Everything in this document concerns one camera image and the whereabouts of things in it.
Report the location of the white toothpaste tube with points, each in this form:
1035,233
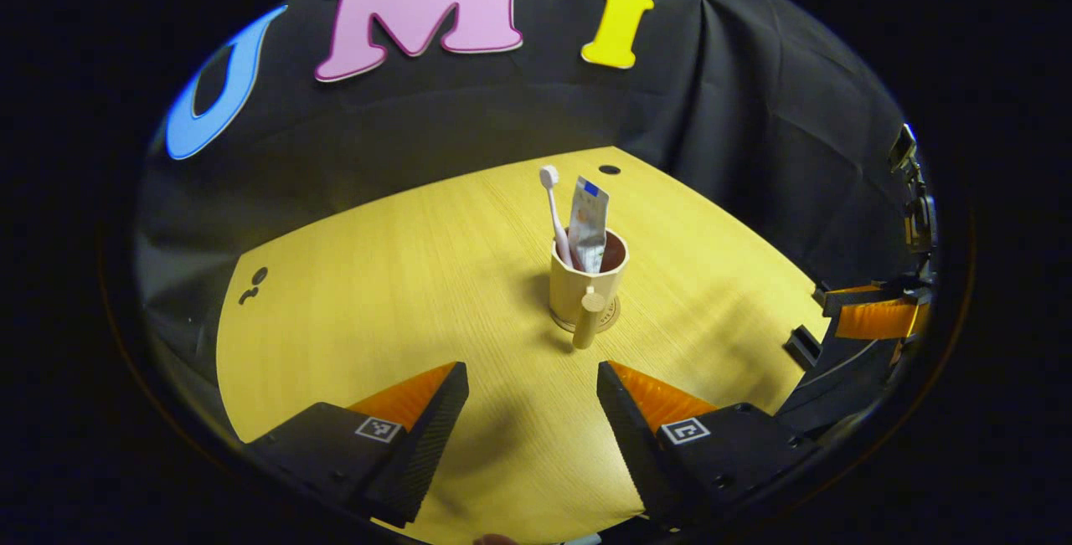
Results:
588,227

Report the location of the white toothbrush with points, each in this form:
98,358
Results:
553,210

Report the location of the wooden desktop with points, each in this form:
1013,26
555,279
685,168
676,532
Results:
419,277

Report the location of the black backdrop cloth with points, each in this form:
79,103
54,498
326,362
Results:
754,110

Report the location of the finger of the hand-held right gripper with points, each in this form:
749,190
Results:
871,294
879,319

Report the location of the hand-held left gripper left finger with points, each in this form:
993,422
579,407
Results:
431,436

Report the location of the round brown coaster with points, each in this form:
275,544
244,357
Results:
613,315

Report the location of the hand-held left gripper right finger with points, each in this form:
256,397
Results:
628,436

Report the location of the black desk edge bracket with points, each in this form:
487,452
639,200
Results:
802,347

